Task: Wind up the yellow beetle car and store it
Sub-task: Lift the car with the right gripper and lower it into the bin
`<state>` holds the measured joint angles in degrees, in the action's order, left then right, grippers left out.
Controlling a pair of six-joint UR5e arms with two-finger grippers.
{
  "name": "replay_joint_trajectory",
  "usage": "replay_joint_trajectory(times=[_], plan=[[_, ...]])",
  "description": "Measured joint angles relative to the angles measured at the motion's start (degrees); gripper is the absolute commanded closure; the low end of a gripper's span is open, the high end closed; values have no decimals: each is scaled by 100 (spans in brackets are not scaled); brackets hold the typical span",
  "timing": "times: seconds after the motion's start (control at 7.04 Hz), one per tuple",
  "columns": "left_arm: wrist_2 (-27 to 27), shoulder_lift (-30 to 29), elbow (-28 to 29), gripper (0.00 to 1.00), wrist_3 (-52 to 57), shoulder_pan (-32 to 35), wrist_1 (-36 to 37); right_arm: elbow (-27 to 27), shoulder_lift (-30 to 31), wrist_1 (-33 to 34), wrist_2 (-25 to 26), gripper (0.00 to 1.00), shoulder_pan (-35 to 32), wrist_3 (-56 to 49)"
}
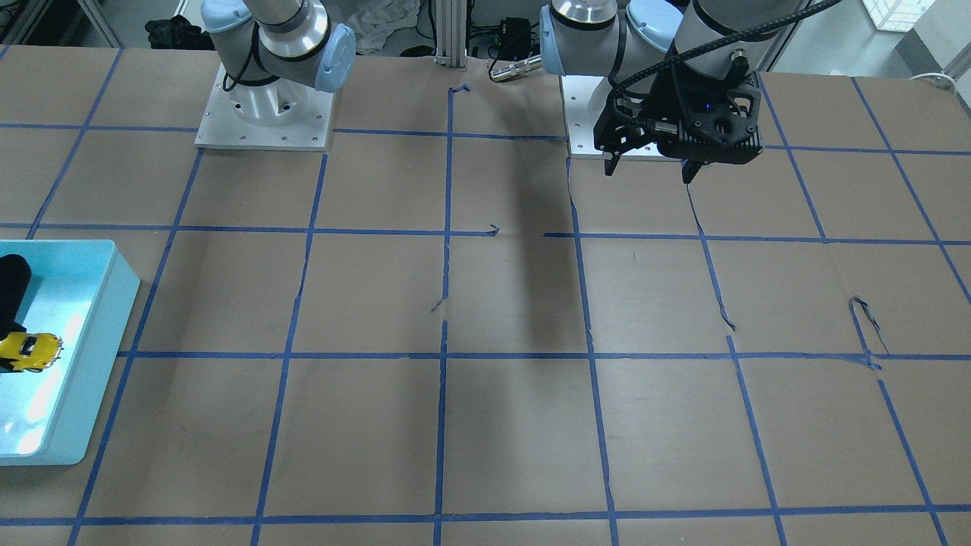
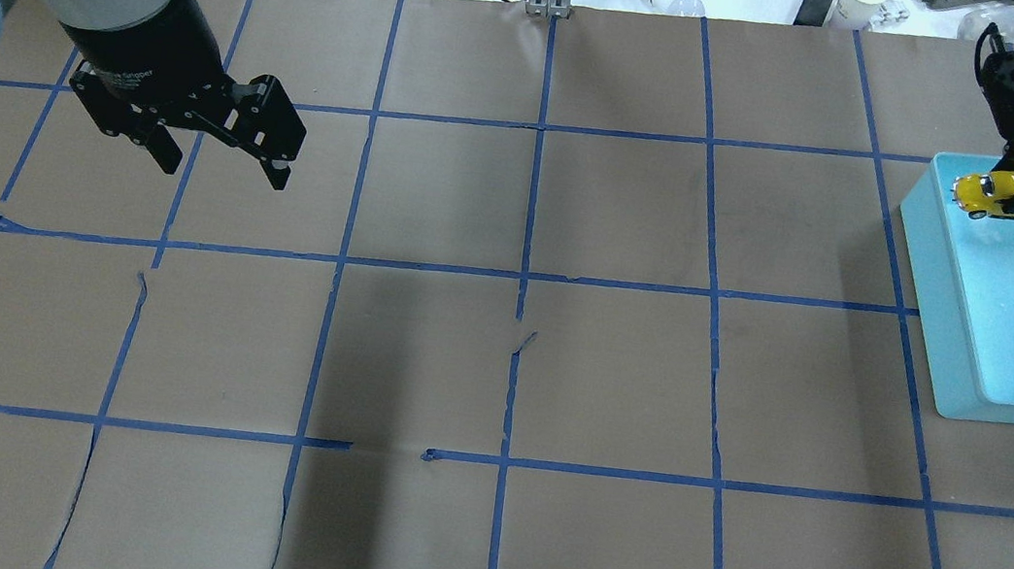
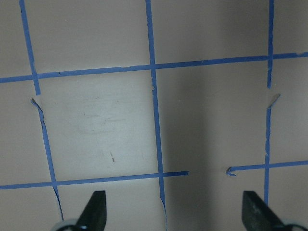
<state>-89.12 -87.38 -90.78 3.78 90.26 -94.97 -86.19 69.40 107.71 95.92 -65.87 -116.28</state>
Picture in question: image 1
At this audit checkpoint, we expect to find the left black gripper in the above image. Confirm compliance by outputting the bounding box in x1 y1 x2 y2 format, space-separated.
593 64 764 184

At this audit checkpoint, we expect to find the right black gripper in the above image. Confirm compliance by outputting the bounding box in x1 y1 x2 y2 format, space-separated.
1 255 32 337

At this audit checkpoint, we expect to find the yellow beetle toy car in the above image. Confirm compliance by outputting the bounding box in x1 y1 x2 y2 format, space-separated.
1 331 64 373

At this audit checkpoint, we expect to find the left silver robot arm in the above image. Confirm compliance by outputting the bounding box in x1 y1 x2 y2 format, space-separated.
539 1 799 184

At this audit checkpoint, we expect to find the teal plastic storage bin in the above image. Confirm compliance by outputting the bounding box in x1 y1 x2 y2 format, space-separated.
1 240 140 466

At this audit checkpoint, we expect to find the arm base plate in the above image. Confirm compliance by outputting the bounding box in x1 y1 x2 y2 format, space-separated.
194 66 335 152
563 76 693 162

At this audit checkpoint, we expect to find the aluminium frame post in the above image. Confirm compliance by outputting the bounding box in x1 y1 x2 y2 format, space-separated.
432 0 469 71

